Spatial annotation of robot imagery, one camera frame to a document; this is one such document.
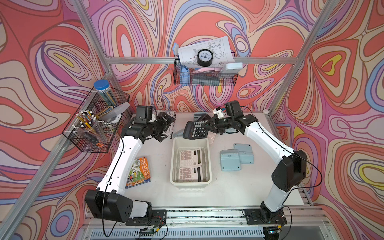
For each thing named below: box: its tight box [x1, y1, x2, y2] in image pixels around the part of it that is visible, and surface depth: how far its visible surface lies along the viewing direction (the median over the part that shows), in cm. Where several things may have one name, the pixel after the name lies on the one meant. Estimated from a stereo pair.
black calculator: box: [182, 119, 209, 140], surface depth 81 cm
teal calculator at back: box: [193, 112, 208, 122], surface depth 117 cm
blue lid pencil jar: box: [93, 79, 119, 108], surface depth 74 cm
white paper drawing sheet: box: [178, 36, 236, 67], surface depth 84 cm
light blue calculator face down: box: [220, 149, 242, 172], surface depth 92 cm
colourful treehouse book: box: [125, 156, 151, 190], surface depth 86 cm
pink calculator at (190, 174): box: [178, 165, 203, 183], surface depth 88 cm
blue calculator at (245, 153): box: [233, 143, 255, 164], surface depth 95 cm
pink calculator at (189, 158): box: [180, 148, 203, 167], surface depth 94 cm
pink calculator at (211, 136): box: [207, 131, 217, 144], surface depth 100 cm
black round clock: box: [197, 49, 214, 67], surface depth 80 cm
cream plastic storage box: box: [169, 136, 213, 188], surface depth 85 cm
